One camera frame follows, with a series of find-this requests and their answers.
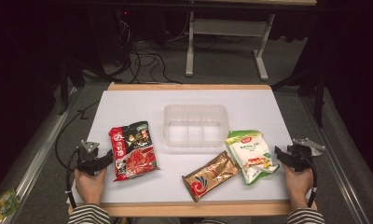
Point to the red and black seasoning packet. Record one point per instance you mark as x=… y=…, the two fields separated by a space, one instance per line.
x=133 y=151

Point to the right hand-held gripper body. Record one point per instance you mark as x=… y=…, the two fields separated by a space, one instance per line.
x=302 y=154

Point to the grey metal floor rail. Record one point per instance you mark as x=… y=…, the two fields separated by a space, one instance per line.
x=41 y=149
x=334 y=158

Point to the green and yellow packet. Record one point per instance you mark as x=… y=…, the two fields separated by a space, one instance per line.
x=2 y=206

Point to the person's left hand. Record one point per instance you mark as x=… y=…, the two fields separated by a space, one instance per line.
x=89 y=186

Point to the white metal desk frame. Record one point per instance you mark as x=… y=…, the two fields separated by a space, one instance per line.
x=228 y=28

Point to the green and white packet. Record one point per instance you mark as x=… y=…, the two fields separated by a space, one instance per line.
x=253 y=155

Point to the gold and brown packet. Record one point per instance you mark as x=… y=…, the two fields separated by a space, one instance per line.
x=210 y=175

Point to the person's right hand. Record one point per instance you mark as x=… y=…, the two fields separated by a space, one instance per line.
x=297 y=185

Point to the black metal stand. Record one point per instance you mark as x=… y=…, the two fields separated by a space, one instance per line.
x=315 y=90
x=66 y=77

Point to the white table mat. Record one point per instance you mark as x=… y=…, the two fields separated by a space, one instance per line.
x=181 y=183

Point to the clear plastic container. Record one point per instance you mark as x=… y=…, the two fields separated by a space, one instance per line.
x=195 y=126

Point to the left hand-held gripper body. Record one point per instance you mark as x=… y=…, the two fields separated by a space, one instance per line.
x=87 y=159

